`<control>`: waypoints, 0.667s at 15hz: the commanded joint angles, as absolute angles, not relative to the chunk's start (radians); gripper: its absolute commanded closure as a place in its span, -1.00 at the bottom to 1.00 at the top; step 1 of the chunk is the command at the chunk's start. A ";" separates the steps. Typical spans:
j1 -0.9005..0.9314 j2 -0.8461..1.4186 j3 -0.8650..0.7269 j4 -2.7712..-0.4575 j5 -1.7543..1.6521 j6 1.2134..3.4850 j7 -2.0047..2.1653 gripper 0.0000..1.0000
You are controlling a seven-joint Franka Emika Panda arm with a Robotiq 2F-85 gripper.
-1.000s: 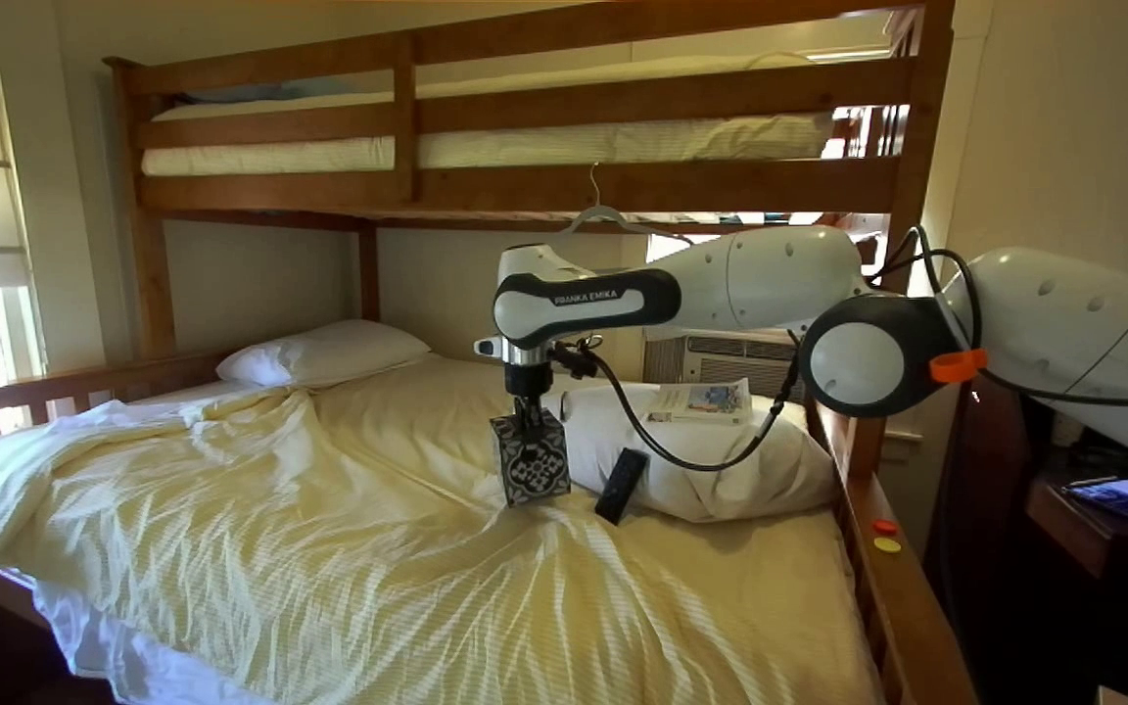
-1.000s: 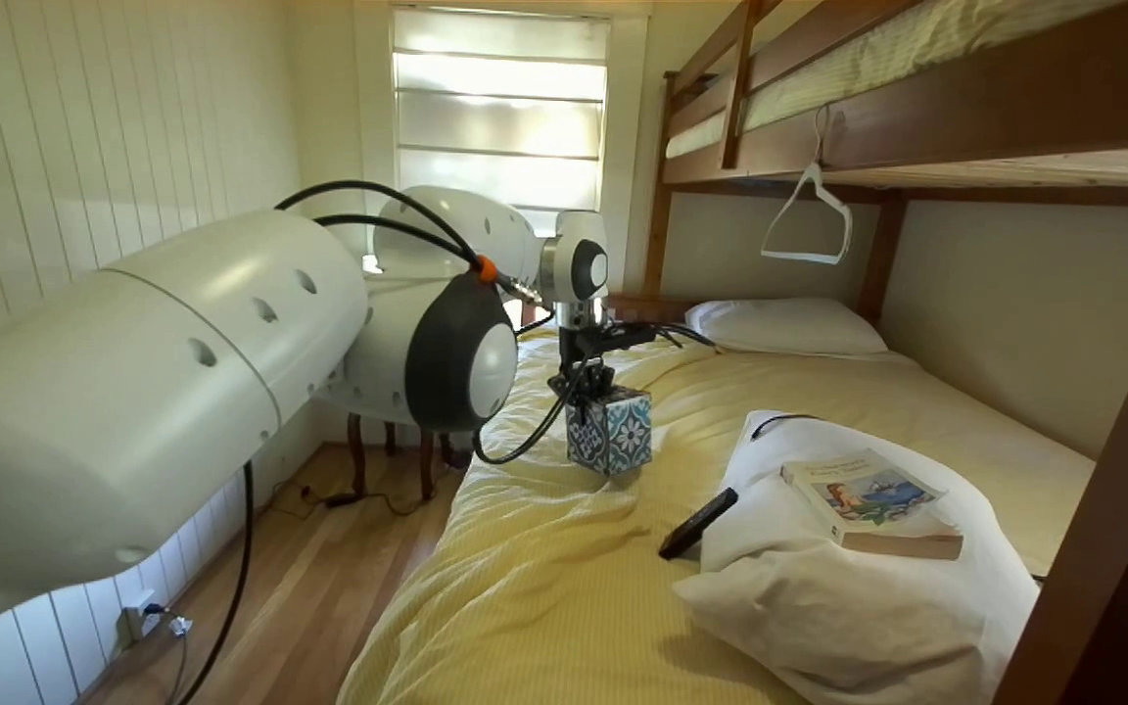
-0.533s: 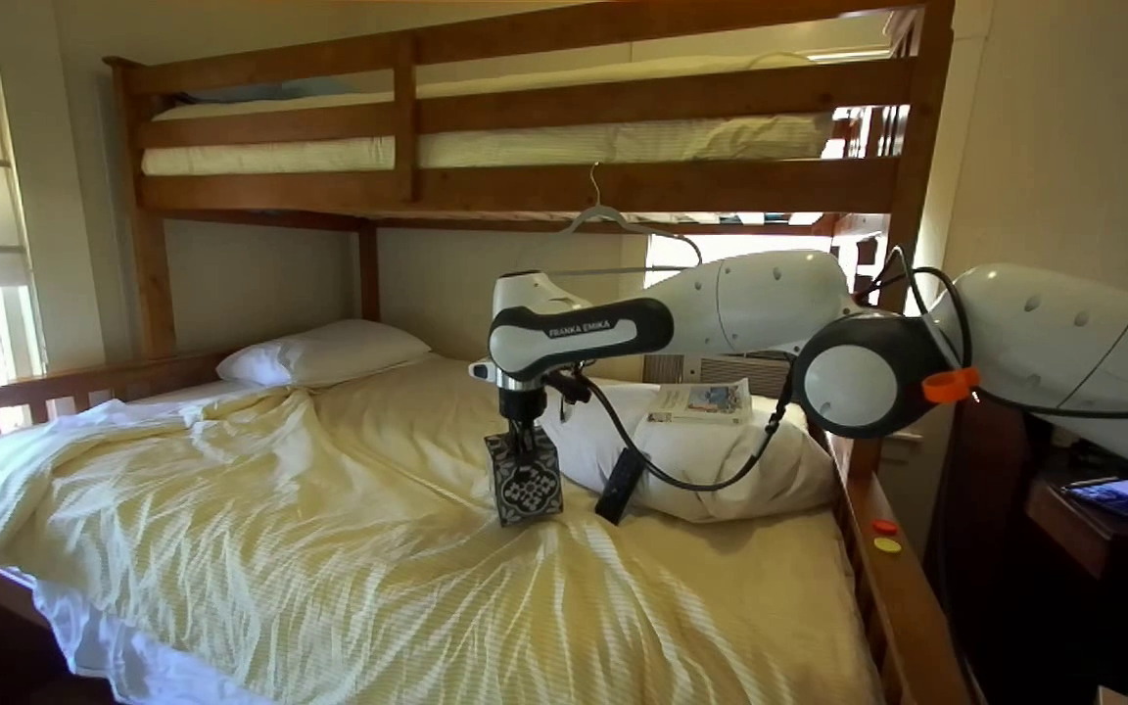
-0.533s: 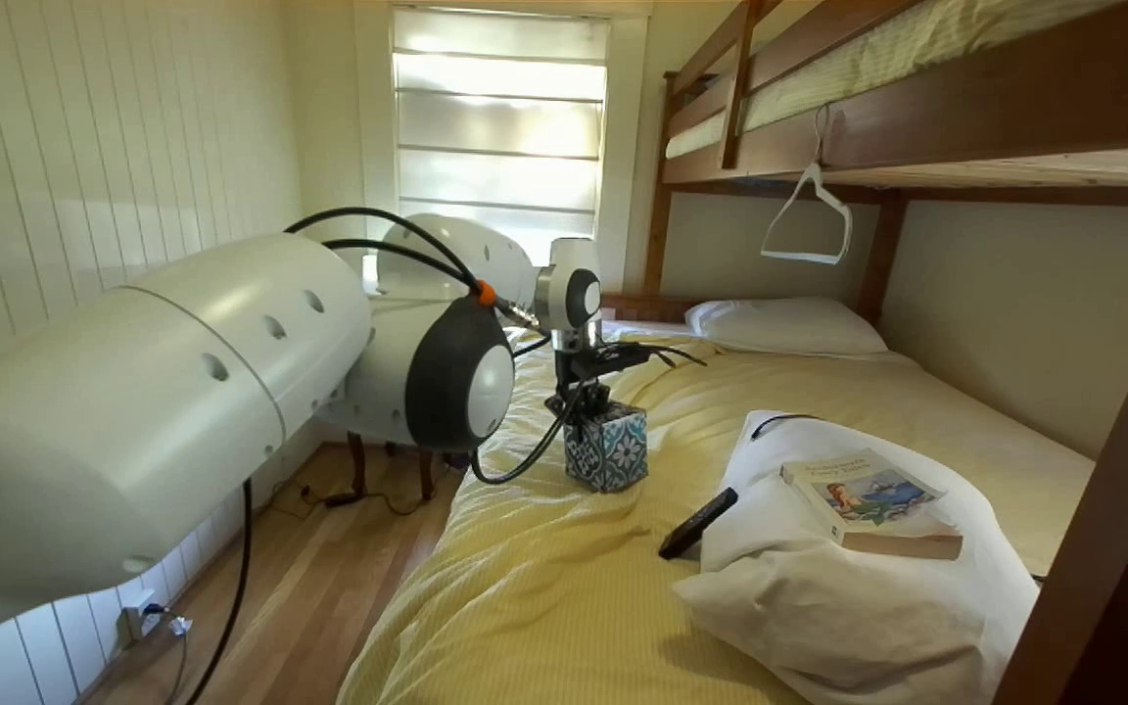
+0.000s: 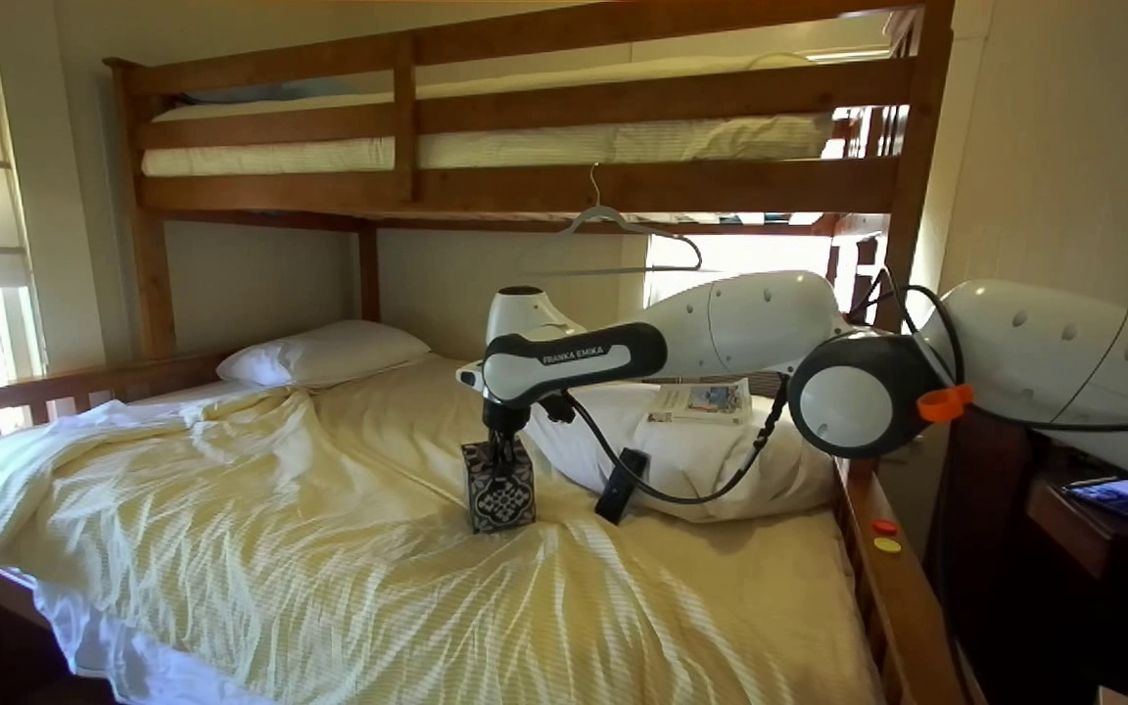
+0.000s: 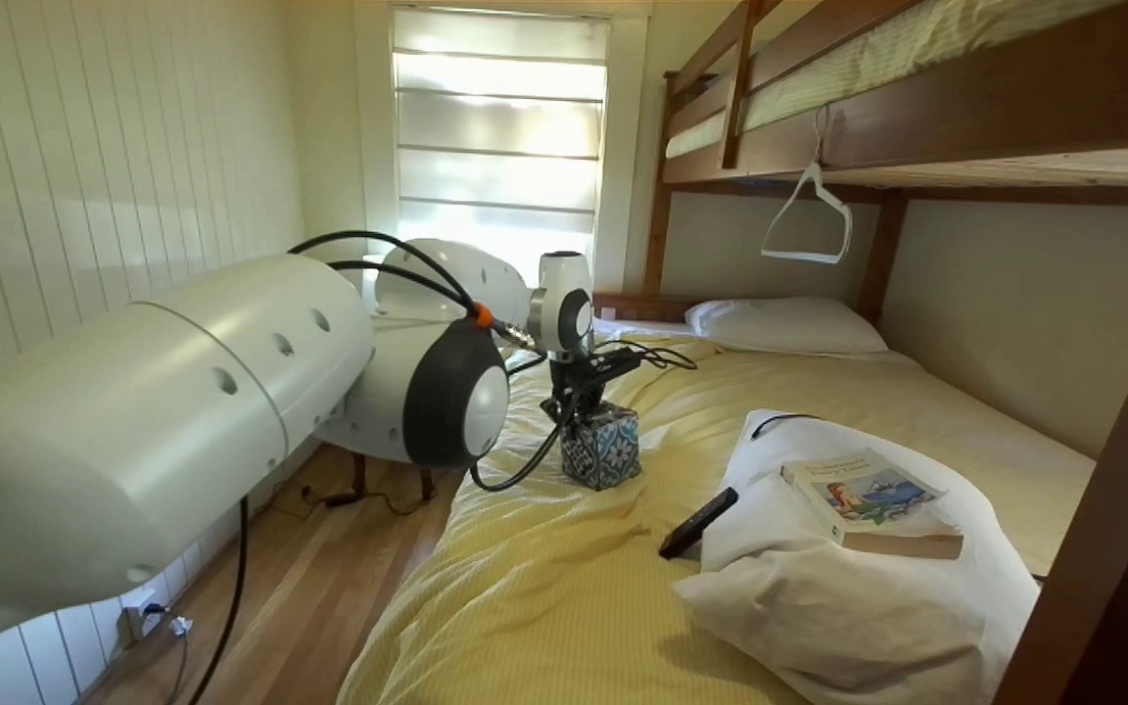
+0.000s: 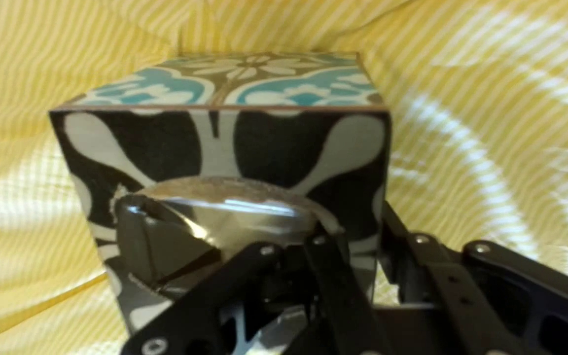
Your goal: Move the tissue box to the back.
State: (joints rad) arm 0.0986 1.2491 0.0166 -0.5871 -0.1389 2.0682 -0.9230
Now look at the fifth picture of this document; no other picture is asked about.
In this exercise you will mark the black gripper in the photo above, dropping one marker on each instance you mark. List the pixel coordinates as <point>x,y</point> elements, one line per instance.
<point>507,421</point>

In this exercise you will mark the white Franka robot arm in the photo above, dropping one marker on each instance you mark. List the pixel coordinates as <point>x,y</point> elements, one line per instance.
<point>720,327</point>

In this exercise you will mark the black remote control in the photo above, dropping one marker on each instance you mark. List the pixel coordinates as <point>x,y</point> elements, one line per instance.
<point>620,481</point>

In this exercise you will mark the white pillow with book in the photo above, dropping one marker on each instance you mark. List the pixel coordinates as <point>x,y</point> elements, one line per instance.
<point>701,456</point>

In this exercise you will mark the pale yellow blanket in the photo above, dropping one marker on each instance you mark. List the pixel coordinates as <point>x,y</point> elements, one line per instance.
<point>331,562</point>

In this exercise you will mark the thin illustrated booklet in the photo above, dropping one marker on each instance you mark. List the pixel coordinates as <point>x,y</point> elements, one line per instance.
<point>710,402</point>

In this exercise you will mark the plain white pillow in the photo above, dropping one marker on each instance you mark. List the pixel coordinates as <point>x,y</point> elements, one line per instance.
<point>323,355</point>

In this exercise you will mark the white clothes hanger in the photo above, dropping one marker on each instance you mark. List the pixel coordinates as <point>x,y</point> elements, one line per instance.
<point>617,221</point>

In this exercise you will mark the bunk mattress with yellow sheet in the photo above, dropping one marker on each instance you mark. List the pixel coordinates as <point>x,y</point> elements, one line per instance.
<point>617,139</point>

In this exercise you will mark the red round sticker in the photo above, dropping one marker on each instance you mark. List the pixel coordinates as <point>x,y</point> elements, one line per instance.
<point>881,524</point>

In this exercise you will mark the yellow round sticker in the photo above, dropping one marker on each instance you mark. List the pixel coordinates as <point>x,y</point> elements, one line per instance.
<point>885,544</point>

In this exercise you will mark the white bed sheet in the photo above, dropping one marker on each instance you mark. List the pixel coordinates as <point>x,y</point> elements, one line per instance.
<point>105,648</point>

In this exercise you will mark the dark wooden dresser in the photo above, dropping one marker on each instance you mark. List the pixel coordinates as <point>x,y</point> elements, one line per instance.
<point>1060,599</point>

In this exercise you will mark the wooden bunk bed frame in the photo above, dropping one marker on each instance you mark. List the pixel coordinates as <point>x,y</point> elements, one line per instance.
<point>526,190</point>

